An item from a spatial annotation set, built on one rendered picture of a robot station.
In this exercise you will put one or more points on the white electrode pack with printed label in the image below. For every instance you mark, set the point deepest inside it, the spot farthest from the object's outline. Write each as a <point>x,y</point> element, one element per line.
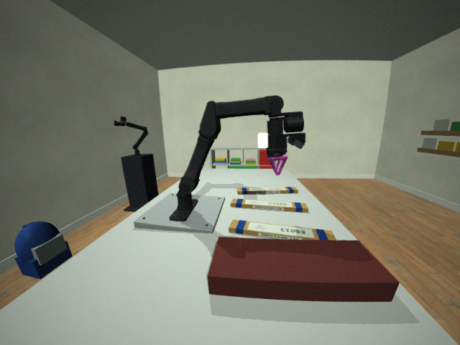
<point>274,190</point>

